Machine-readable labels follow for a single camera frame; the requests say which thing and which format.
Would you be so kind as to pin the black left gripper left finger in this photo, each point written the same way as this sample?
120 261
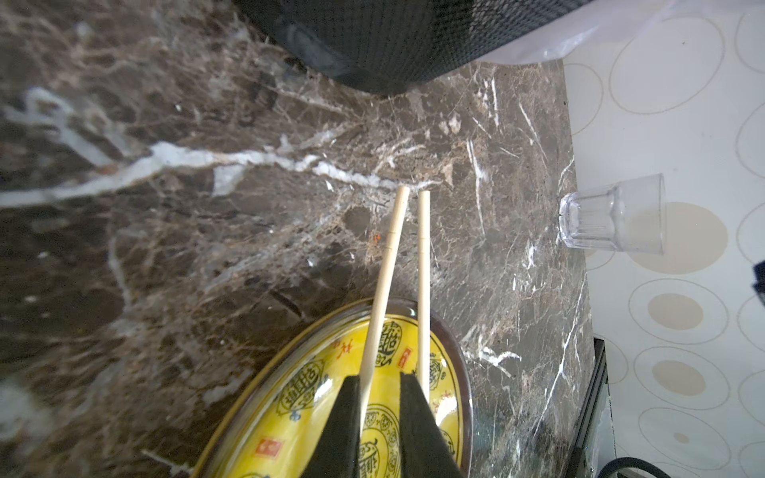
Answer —
336 453

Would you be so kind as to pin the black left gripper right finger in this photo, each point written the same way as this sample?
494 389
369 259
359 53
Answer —
424 451

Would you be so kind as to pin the wooden chopstick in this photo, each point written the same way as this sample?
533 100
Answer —
424 293
380 302

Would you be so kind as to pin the yellow patterned plate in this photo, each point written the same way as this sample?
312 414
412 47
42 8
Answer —
276 424

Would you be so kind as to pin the clear plastic bin liner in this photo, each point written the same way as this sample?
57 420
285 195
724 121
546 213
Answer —
604 21

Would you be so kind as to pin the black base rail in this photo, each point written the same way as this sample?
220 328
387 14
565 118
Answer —
577 465

